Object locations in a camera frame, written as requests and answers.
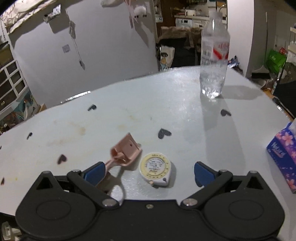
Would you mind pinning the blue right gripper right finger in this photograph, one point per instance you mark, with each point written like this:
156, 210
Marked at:
204, 175

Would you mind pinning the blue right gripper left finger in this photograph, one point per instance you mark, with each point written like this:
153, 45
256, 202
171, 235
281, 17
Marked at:
95, 174

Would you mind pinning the pink plastic clip tool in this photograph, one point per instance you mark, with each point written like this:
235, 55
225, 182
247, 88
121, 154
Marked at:
123, 154

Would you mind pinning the round white tape measure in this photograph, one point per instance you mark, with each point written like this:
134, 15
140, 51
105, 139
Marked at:
155, 169

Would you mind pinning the purple floral tissue pack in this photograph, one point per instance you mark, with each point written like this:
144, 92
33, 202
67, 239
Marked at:
282, 149

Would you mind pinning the white plastic drawer unit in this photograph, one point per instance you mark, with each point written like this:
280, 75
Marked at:
13, 84

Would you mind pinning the clear water bottle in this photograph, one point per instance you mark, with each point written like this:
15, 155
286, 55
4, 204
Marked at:
215, 43

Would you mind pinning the white plush sheep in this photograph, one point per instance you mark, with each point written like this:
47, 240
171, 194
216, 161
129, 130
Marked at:
140, 11

